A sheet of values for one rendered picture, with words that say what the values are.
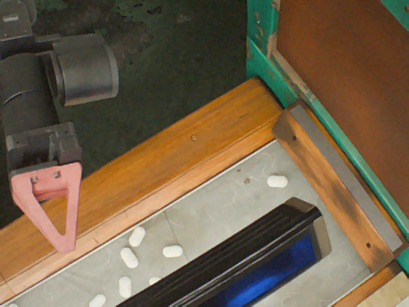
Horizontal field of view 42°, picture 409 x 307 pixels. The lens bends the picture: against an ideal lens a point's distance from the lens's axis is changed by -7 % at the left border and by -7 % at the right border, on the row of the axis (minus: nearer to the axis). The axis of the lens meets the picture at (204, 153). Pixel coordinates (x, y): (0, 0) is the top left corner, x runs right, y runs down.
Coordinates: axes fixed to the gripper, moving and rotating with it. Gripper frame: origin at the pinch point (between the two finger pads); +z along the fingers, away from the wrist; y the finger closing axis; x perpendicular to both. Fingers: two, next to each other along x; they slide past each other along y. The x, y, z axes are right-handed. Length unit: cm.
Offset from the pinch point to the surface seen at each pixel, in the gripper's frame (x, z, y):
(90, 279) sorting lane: -8.2, -7.1, 45.4
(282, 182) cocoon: -42, -11, 31
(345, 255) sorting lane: -48, 5, 31
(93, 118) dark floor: -37, -76, 114
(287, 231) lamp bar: -21.7, 4.5, 1.0
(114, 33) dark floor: -52, -107, 109
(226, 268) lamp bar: -15.0, 5.7, 3.4
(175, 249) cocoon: -22.4, -6.5, 38.3
